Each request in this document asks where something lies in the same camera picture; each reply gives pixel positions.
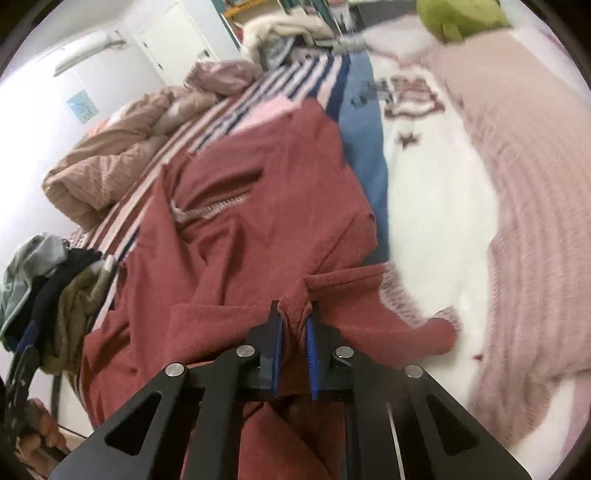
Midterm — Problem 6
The red knitted garment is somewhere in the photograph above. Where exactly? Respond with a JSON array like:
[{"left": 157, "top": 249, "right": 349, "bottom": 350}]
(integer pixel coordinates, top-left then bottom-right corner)
[{"left": 78, "top": 99, "right": 462, "bottom": 480}]

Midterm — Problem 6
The beige clothes pile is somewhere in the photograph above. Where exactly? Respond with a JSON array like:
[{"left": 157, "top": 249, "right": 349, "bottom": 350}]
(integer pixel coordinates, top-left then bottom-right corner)
[{"left": 240, "top": 16, "right": 334, "bottom": 70}]

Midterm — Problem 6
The blue cloth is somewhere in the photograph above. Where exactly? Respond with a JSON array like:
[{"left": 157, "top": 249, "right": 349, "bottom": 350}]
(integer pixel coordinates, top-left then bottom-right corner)
[{"left": 337, "top": 51, "right": 393, "bottom": 266}]

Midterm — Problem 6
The striped bed sheet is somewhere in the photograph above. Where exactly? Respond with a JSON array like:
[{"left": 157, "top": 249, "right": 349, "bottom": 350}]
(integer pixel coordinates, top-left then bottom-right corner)
[{"left": 69, "top": 51, "right": 356, "bottom": 333}]

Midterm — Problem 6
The blue wall poster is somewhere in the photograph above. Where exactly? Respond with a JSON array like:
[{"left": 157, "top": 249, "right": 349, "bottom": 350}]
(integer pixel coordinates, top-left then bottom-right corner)
[{"left": 67, "top": 90, "right": 100, "bottom": 125}]

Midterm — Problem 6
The white air conditioner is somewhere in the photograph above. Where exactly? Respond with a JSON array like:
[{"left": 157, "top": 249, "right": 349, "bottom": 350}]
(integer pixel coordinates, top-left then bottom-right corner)
[{"left": 52, "top": 30, "right": 127, "bottom": 78}]

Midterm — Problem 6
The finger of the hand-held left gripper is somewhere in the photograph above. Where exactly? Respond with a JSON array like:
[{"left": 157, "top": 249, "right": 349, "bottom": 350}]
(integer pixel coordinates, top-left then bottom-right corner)
[{"left": 8, "top": 318, "right": 43, "bottom": 407}]

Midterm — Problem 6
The person's left hand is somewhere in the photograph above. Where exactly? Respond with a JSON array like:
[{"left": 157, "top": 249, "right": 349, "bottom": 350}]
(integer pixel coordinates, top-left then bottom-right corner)
[{"left": 21, "top": 401, "right": 72, "bottom": 464}]

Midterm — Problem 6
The white door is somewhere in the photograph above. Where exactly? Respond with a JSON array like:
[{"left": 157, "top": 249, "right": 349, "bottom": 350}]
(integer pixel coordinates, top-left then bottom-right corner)
[{"left": 134, "top": 0, "right": 214, "bottom": 75}]

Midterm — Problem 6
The black garment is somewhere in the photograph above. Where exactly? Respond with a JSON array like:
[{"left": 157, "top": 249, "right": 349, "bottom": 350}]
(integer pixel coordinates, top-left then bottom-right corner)
[{"left": 9, "top": 248, "right": 103, "bottom": 354}]

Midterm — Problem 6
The mauve crumpled cloth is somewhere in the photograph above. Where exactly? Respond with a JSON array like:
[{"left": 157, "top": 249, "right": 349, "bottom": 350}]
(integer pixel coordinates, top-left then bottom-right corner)
[{"left": 185, "top": 60, "right": 264, "bottom": 97}]

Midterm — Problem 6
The brown ribbed quilt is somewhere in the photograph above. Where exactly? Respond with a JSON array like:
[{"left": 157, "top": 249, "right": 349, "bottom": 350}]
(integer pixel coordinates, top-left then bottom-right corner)
[{"left": 41, "top": 85, "right": 222, "bottom": 232}]

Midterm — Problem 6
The green plush toy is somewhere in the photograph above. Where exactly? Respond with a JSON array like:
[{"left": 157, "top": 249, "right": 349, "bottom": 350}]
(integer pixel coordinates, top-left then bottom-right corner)
[{"left": 416, "top": 0, "right": 511, "bottom": 44}]

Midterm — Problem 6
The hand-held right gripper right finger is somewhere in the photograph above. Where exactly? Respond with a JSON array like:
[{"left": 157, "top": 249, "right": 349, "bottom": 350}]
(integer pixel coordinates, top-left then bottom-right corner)
[{"left": 307, "top": 318, "right": 533, "bottom": 480}]

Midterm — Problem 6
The white printed blanket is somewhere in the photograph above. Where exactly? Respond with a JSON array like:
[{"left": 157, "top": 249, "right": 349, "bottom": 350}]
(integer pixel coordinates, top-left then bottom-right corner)
[{"left": 365, "top": 23, "right": 502, "bottom": 328}]

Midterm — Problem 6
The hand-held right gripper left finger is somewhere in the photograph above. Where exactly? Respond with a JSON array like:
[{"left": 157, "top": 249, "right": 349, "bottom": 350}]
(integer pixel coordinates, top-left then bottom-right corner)
[{"left": 46, "top": 301, "right": 283, "bottom": 480}]

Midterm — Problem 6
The light pink cloth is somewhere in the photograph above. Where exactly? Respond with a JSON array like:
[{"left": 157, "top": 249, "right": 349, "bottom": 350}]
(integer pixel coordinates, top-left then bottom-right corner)
[{"left": 231, "top": 96, "right": 301, "bottom": 134}]

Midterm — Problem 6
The olive garment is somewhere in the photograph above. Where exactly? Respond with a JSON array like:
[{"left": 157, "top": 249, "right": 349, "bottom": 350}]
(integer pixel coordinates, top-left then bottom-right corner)
[{"left": 41, "top": 265, "right": 116, "bottom": 376}]

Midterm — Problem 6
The grey-green garment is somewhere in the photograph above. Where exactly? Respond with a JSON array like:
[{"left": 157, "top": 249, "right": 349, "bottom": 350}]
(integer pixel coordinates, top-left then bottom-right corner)
[{"left": 0, "top": 233, "right": 70, "bottom": 342}]

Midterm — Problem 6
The pink knitted blanket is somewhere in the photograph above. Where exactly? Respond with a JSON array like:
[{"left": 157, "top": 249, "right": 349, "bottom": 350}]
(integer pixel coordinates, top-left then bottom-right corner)
[{"left": 425, "top": 23, "right": 591, "bottom": 444}]

